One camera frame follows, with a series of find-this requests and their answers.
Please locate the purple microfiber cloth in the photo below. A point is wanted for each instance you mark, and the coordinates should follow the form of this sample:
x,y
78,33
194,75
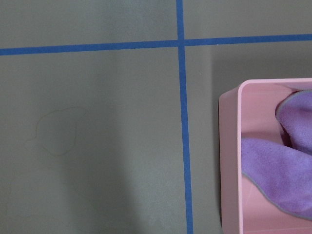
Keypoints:
x,y
284,174

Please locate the pink plastic tray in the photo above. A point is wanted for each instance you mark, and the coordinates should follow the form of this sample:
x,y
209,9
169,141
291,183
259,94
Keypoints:
x,y
249,111

